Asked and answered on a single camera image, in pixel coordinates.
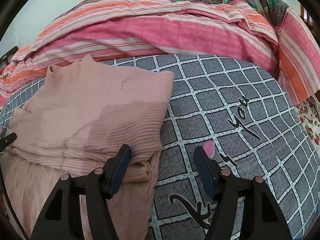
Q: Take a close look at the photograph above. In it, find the wooden door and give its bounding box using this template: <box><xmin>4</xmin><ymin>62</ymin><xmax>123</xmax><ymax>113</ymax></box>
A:
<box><xmin>300</xmin><ymin>5</ymin><xmax>314</xmax><ymax>27</ymax></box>

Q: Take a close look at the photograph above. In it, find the dark wooden headboard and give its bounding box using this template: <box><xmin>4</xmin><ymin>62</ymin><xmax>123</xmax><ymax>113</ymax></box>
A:
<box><xmin>0</xmin><ymin>46</ymin><xmax>18</xmax><ymax>68</ymax></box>

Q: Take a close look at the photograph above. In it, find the grey checked blanket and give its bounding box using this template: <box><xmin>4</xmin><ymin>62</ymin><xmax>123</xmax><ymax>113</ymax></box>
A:
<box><xmin>1</xmin><ymin>55</ymin><xmax>319</xmax><ymax>239</ymax></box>

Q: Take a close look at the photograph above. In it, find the pink orange striped quilt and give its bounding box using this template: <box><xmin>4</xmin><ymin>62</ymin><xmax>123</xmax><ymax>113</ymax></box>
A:
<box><xmin>1</xmin><ymin>0</ymin><xmax>319</xmax><ymax>103</ymax></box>

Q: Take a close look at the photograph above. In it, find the pink knit sweater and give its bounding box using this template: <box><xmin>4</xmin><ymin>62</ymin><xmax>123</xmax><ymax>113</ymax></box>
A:
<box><xmin>1</xmin><ymin>56</ymin><xmax>174</xmax><ymax>239</ymax></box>

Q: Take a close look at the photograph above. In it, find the floral bed sheet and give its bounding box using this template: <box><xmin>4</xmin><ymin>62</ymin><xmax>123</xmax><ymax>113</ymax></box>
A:
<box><xmin>295</xmin><ymin>95</ymin><xmax>320</xmax><ymax>150</ymax></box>

